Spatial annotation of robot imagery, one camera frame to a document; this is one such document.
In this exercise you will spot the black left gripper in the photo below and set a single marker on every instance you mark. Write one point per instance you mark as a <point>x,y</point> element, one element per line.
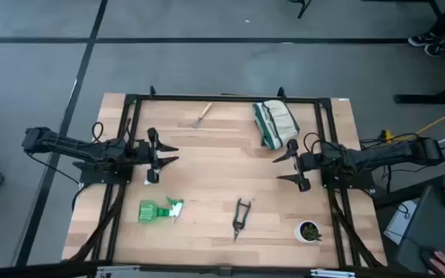
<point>153,154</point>

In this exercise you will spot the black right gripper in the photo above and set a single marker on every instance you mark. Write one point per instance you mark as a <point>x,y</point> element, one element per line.
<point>303,166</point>

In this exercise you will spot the metal trowel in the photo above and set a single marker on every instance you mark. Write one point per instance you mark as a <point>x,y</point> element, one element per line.
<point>147,182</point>

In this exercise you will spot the cream green gardening bag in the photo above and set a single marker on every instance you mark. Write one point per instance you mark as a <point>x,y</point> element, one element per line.
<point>276,121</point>

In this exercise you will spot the green spray bottle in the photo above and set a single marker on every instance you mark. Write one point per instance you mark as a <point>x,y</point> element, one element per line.
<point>149,211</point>

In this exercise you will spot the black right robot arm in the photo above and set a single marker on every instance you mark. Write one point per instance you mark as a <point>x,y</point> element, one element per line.
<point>381,156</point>

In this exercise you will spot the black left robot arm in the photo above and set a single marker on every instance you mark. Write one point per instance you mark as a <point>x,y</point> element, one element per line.
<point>72,148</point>

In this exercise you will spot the succulent in white pot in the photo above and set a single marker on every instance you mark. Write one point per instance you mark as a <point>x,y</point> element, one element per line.
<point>308,231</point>

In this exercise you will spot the white paper sheet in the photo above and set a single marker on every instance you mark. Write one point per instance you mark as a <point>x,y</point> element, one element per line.
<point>398,226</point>

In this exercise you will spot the black desk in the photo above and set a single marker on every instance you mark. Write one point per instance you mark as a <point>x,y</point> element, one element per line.
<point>427,228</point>

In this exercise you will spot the black desk leg stand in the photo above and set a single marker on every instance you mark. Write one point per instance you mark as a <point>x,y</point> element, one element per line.
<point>431,98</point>

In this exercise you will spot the black chair leg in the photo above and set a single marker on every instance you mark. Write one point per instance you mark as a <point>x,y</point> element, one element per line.
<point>303,7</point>

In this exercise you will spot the black computer mouse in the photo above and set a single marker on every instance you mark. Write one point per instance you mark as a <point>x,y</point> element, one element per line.
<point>427,256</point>

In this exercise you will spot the person's black shoe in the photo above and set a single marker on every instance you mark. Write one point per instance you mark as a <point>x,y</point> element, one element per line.
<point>421,39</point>
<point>439,50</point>

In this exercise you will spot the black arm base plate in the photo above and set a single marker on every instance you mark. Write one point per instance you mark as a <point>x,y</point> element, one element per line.
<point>350,181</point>
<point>106,178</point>

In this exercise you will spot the black aluminium table frame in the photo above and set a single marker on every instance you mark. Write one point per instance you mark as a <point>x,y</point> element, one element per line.
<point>226,98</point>

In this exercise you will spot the silver bracket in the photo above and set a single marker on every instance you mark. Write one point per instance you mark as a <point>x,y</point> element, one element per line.
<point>332,273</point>
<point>118,272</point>

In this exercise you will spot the black rail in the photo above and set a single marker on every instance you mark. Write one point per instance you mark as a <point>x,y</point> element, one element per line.
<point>33,270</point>

